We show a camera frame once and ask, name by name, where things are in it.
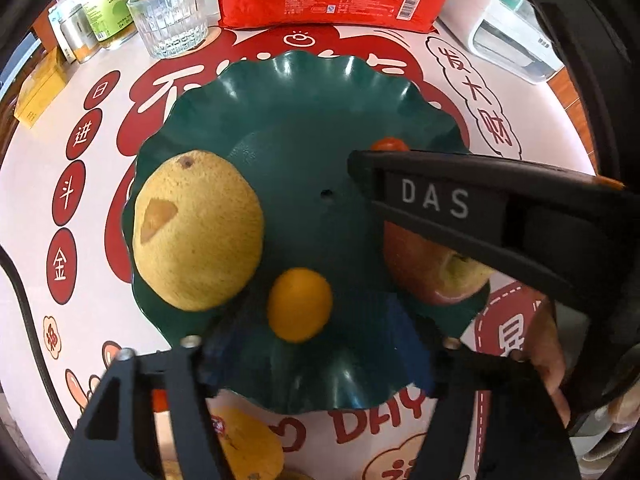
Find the white medicine box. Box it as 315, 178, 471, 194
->
48, 3, 76, 63

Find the yellow orange fruit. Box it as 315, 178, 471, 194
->
209, 406, 284, 480

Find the yellow cardboard box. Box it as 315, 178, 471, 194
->
14, 49, 67, 128

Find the green label glass bottle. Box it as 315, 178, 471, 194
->
81, 0, 136, 51

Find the white countertop appliance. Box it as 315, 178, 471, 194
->
439, 0, 564, 84

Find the small orange kumquat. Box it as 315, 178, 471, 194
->
267, 268, 333, 344

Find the clear drinking glass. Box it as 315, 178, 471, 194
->
127, 0, 208, 58

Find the large yellow pear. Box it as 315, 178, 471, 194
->
132, 150, 265, 312

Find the dark green scalloped plate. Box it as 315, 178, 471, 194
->
131, 50, 489, 415

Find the black cable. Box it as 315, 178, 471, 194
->
0, 245, 76, 438

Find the printed festive tablecloth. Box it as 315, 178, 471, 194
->
1, 25, 594, 479

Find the small metal tin can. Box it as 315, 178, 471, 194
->
61, 3, 101, 64

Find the red apple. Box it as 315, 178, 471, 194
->
383, 222, 495, 306

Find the person's right hand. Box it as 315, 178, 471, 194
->
523, 299, 570, 427

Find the cherry tomato on plate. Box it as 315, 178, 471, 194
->
370, 136, 409, 152

